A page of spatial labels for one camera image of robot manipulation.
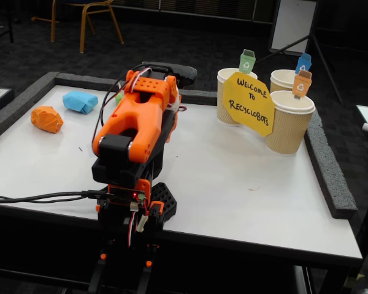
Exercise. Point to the orange controller board holder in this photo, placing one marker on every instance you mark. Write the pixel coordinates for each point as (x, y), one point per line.
(142, 186)

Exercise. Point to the short grey foam border strip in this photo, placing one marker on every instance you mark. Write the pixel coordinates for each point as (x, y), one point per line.
(202, 97)

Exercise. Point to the white side table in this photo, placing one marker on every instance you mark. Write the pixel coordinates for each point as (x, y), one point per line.
(363, 111)

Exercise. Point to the green paper wad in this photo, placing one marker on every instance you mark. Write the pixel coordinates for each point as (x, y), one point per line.
(119, 98)

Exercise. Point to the white board on stand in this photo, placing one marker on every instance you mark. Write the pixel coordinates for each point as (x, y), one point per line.
(294, 24)

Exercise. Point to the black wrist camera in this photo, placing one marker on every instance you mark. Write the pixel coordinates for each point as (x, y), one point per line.
(184, 75)

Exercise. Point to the orange recycling bin label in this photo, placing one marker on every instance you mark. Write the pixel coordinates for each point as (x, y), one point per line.
(302, 84)

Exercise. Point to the blue recycling bin label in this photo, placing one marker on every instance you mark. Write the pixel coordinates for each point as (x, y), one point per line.
(303, 64)

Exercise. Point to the blue paper wad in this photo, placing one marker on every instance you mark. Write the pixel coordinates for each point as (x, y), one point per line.
(78, 101)

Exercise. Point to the orange paper wad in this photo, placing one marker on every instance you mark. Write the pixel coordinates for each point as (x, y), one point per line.
(46, 119)

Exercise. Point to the yellow welcome sign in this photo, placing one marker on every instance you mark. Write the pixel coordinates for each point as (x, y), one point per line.
(248, 104)

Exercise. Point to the black clamp orange knob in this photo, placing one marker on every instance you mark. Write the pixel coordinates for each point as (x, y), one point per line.
(148, 263)
(102, 256)

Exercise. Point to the orange and black robot arm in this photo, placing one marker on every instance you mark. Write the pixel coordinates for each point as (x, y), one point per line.
(135, 116)

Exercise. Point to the green recycling bin label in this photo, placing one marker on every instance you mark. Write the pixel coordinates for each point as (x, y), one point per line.
(247, 62)

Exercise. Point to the paper cup with blue label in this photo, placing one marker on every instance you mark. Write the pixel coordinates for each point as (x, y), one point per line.
(282, 80)

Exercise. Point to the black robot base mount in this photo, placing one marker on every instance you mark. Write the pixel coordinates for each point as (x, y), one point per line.
(167, 199)

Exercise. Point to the paper cup with green label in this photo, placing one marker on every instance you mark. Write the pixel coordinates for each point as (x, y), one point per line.
(227, 79)

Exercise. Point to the paper cup with orange label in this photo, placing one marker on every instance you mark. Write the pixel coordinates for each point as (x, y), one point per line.
(289, 128)

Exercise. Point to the wooden chair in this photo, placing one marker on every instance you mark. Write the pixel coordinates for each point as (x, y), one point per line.
(83, 30)

